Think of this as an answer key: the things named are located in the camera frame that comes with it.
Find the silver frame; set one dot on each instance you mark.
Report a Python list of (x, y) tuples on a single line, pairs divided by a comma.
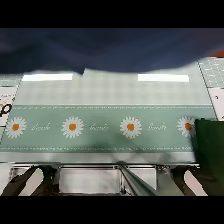
[(140, 186)]

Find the blue T-shirt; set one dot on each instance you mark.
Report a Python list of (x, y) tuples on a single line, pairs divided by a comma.
[(110, 50)]

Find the dark green garment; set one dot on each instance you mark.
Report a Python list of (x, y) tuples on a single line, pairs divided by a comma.
[(210, 143)]

